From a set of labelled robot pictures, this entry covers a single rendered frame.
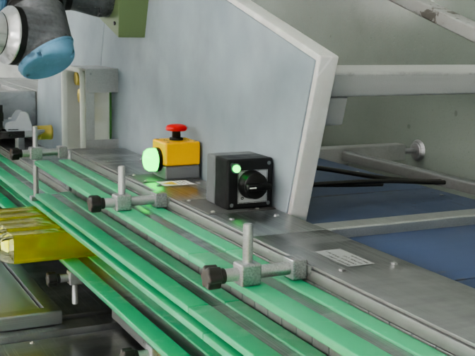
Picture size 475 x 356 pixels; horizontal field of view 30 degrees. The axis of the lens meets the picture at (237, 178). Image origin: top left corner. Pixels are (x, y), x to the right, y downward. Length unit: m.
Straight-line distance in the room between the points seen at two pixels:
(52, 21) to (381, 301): 1.06
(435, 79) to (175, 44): 0.55
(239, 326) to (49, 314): 0.72
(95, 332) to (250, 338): 0.74
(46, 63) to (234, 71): 0.45
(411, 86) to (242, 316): 0.49
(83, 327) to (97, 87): 0.60
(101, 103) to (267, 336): 1.10
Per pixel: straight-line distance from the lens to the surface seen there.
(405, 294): 0.98
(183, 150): 1.64
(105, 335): 1.77
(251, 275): 1.04
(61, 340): 1.76
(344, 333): 0.91
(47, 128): 2.16
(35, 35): 1.79
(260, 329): 1.14
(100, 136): 2.11
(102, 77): 2.09
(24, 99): 2.88
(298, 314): 0.95
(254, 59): 1.46
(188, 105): 1.71
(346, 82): 1.38
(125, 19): 1.91
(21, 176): 2.40
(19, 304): 1.87
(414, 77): 1.45
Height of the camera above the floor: 1.41
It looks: 26 degrees down
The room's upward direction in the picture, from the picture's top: 94 degrees counter-clockwise
